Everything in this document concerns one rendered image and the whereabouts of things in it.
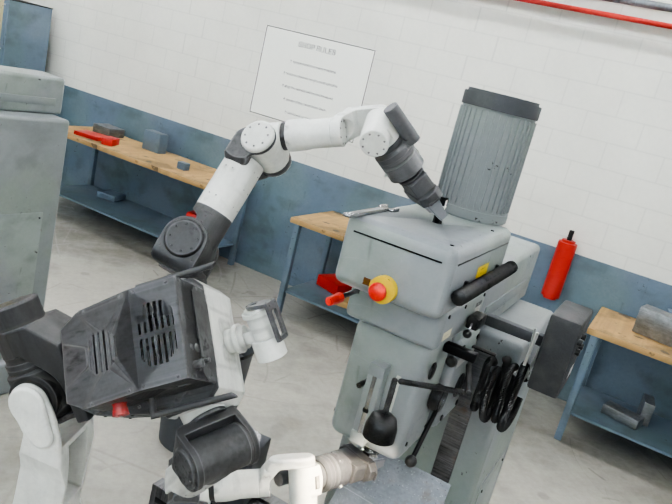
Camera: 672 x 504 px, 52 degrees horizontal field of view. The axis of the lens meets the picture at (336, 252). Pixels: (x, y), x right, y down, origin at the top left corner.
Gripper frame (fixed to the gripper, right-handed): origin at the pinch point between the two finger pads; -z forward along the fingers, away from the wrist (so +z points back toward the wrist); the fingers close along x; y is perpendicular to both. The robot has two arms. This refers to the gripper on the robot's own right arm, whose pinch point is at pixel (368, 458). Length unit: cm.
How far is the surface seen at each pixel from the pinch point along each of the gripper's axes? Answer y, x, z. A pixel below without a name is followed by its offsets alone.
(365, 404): -20.5, -3.7, 12.5
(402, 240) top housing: -63, -8, 21
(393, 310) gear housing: -44.9, -3.8, 12.3
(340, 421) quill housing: -11.2, 3.6, 10.8
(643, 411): 87, 49, -378
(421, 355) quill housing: -36.0, -10.5, 6.1
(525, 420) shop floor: 121, 110, -332
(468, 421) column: -4.6, -2.6, -39.6
